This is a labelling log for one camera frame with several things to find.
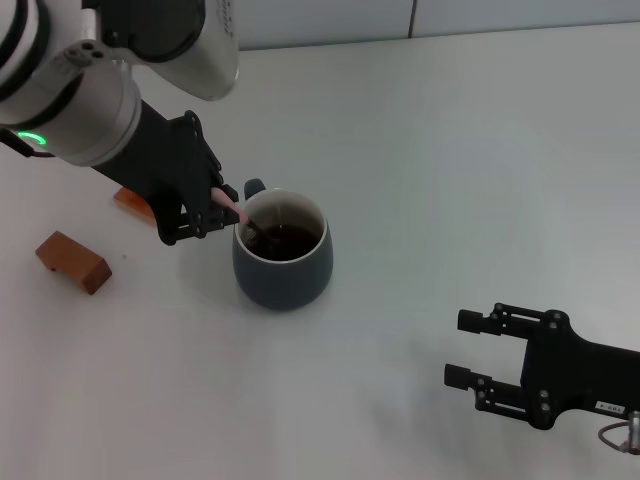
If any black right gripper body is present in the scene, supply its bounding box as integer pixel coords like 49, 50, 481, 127
518, 308, 640, 432

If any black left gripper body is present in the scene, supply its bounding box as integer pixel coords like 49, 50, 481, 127
92, 99, 224, 247

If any pink handled metal spoon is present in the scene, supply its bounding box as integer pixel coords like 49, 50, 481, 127
210, 187, 282, 242

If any grey ceramic cup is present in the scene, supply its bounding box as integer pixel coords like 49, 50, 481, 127
231, 178, 335, 312

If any flat orange wooden rest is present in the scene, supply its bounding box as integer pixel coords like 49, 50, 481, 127
113, 186, 157, 224

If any dark coffee liquid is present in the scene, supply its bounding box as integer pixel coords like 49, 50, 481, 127
244, 224, 322, 263

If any brown arched wooden block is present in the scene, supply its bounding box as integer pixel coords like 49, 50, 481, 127
34, 230, 113, 297

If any thin right wrist cable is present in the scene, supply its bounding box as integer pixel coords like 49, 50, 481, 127
597, 409, 640, 454

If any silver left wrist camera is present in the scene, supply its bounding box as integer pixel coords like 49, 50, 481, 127
53, 39, 109, 71

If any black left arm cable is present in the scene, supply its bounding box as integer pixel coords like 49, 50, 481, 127
0, 127, 57, 160

